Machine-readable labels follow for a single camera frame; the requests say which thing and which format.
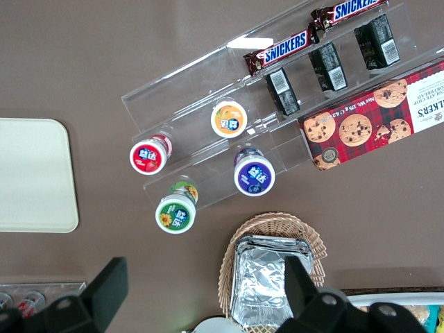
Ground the light wicker basket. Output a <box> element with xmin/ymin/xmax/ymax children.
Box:
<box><xmin>217</xmin><ymin>212</ymin><xmax>327</xmax><ymax>324</ymax></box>

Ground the beige plastic tray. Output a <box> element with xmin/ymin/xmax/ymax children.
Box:
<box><xmin>0</xmin><ymin>117</ymin><xmax>80</xmax><ymax>234</ymax></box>

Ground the red lid gum jar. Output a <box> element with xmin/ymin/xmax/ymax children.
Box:
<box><xmin>129</xmin><ymin>134</ymin><xmax>173</xmax><ymax>176</ymax></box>

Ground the clear acrylic bottle rack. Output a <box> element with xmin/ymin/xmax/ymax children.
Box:
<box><xmin>0</xmin><ymin>281</ymin><xmax>87</xmax><ymax>315</ymax></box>

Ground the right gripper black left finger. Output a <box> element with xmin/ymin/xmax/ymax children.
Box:
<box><xmin>41</xmin><ymin>256</ymin><xmax>130</xmax><ymax>333</ymax></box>

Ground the Snickers chocolate bar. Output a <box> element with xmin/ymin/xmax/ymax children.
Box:
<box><xmin>309</xmin><ymin>0</ymin><xmax>389</xmax><ymax>34</ymax></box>
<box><xmin>242</xmin><ymin>29</ymin><xmax>320</xmax><ymax>77</ymax></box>

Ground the small black box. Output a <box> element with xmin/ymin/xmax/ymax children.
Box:
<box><xmin>308</xmin><ymin>42</ymin><xmax>348</xmax><ymax>93</ymax></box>
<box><xmin>264</xmin><ymin>67</ymin><xmax>301</xmax><ymax>117</ymax></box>
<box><xmin>353</xmin><ymin>13</ymin><xmax>402</xmax><ymax>71</ymax></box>

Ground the orange lid gum jar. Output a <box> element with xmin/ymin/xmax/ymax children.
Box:
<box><xmin>210</xmin><ymin>100</ymin><xmax>248</xmax><ymax>139</ymax></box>

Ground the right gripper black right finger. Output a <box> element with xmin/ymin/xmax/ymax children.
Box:
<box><xmin>282</xmin><ymin>255</ymin><xmax>352</xmax><ymax>333</ymax></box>

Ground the clear acrylic stepped snack stand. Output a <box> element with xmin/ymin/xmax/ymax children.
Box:
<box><xmin>225</xmin><ymin>0</ymin><xmax>444</xmax><ymax>174</ymax></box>

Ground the red Walkers cookie box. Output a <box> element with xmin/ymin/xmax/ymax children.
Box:
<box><xmin>297</xmin><ymin>59</ymin><xmax>444</xmax><ymax>172</ymax></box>

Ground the green lid gum jar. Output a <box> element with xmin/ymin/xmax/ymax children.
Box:
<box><xmin>154</xmin><ymin>180</ymin><xmax>199</xmax><ymax>235</ymax></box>

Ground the silver foil container stack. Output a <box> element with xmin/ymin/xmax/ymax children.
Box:
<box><xmin>230</xmin><ymin>234</ymin><xmax>315</xmax><ymax>325</ymax></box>

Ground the white rectangular snack tray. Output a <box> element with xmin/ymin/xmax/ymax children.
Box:
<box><xmin>341</xmin><ymin>287</ymin><xmax>444</xmax><ymax>333</ymax></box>

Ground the clear acrylic stepped gum stand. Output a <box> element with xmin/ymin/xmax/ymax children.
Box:
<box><xmin>120</xmin><ymin>41</ymin><xmax>311</xmax><ymax>213</ymax></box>

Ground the purple lid gum jar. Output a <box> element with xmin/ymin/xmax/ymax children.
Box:
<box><xmin>232</xmin><ymin>146</ymin><xmax>277</xmax><ymax>198</ymax></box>

